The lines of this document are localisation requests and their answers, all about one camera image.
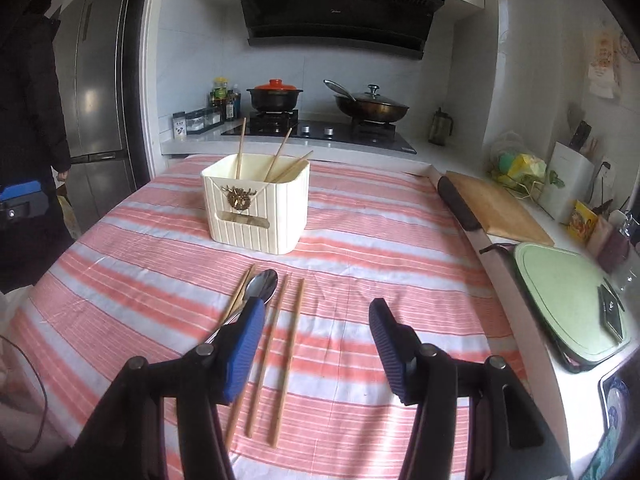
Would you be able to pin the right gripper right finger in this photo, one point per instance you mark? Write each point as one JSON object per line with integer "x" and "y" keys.
{"x": 398, "y": 347}

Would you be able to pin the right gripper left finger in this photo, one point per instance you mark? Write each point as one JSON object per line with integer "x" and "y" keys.
{"x": 235, "y": 346}

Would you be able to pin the wooden chopstick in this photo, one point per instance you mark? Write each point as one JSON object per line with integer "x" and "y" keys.
{"x": 257, "y": 394}
{"x": 233, "y": 418}
{"x": 236, "y": 296}
{"x": 289, "y": 356}

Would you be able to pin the black kitchen scissors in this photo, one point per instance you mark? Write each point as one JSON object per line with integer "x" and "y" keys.
{"x": 610, "y": 312}

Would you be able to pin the person in black clothes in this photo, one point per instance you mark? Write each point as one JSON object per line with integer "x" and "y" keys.
{"x": 33, "y": 146}

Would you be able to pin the silver metal spoon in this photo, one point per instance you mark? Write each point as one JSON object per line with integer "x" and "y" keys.
{"x": 262, "y": 287}

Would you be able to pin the pink striped tablecloth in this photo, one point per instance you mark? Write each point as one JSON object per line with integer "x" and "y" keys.
{"x": 148, "y": 280}

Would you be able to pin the cream ribbed utensil holder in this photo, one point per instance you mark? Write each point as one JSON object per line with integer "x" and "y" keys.
{"x": 252, "y": 214}

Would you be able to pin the black rolled mat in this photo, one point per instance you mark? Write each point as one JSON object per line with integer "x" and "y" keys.
{"x": 456, "y": 204}

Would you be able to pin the wooden cutting board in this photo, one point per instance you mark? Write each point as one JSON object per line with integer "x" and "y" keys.
{"x": 499, "y": 213}

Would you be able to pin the green cutting board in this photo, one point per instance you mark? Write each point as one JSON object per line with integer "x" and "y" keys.
{"x": 561, "y": 288}

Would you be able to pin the chopstick in holder left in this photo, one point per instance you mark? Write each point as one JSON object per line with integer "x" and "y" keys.
{"x": 239, "y": 156}

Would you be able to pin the chopstick in holder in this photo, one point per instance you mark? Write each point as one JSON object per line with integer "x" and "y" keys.
{"x": 288, "y": 170}
{"x": 239, "y": 156}
{"x": 276, "y": 156}

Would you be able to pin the black spice rack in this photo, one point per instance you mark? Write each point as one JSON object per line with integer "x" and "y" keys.
{"x": 195, "y": 122}

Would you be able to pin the silver refrigerator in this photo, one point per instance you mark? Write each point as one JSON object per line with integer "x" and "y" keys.
{"x": 97, "y": 55}

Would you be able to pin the chopstick in holder right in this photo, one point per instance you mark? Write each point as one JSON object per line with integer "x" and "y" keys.
{"x": 288, "y": 170}

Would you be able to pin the chopstick in holder middle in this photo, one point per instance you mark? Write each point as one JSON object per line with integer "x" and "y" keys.
{"x": 276, "y": 156}

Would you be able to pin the yellow green plastic bag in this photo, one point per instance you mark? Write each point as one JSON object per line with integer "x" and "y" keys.
{"x": 516, "y": 167}

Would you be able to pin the black gas stove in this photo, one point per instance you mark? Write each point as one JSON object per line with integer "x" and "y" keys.
{"x": 358, "y": 132}

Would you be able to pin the dark glass pitcher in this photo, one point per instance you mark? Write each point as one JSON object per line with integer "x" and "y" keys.
{"x": 440, "y": 128}

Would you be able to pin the yellow seasoning packet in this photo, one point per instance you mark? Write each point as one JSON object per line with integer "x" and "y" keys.
{"x": 582, "y": 222}

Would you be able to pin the condiment bottles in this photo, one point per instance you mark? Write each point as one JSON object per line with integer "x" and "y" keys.
{"x": 225, "y": 100}

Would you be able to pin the wok with glass lid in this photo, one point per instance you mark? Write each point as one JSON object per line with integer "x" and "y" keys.
{"x": 367, "y": 106}

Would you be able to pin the white knife block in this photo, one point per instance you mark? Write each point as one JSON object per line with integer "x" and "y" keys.
{"x": 567, "y": 180}

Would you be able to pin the black pot orange lid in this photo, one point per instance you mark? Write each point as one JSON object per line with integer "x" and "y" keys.
{"x": 276, "y": 97}

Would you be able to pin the black range hood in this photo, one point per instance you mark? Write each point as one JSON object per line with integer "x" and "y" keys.
{"x": 399, "y": 27}

